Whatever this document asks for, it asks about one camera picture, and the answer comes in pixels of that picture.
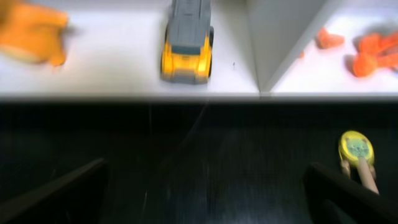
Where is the white plush duck yellow hat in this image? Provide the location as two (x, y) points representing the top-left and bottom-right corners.
(351, 30), (398, 78)

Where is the yellow rattle drum toy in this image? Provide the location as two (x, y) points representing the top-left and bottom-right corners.
(338, 130), (381, 195)

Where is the yellow rubber duck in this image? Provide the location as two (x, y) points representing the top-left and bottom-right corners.
(0, 0), (70, 68)

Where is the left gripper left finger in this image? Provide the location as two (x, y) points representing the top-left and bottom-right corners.
(0, 157), (109, 224)

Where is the grey and yellow toy truck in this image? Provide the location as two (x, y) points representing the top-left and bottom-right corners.
(159, 0), (215, 85)

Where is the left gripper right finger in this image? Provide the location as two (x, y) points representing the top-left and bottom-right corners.
(303, 162), (398, 224)

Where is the white shelf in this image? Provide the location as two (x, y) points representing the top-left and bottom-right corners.
(0, 0), (398, 103)

